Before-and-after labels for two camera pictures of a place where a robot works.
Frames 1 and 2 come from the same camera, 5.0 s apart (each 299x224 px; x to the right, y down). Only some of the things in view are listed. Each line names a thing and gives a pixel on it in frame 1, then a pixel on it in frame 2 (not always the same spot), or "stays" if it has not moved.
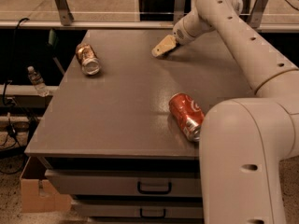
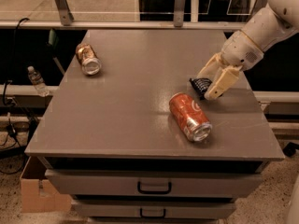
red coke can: x=188 y=115 stays
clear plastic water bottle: x=38 y=82 stays
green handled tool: x=53 y=43 stays
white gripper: x=181 y=34 → x=241 y=52
